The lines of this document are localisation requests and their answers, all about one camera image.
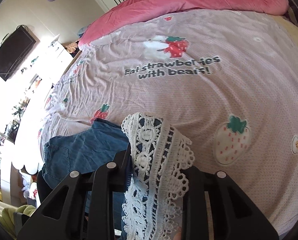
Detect blue denim pants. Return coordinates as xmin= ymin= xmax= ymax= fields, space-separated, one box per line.
xmin=42 ymin=112 xmax=196 ymax=240

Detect right hand with red nails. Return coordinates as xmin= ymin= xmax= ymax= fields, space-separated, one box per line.
xmin=173 ymin=229 xmax=182 ymax=240

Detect white dresser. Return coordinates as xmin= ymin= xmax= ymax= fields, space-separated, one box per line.
xmin=0 ymin=36 xmax=75 ymax=205

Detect pink strawberry print bedsheet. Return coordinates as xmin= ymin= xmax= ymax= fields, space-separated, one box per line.
xmin=38 ymin=10 xmax=298 ymax=234

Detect pink quilt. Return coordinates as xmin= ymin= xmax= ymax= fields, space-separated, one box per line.
xmin=78 ymin=0 xmax=289 ymax=48

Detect black wall television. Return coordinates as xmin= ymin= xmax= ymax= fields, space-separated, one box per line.
xmin=0 ymin=25 xmax=36 ymax=81

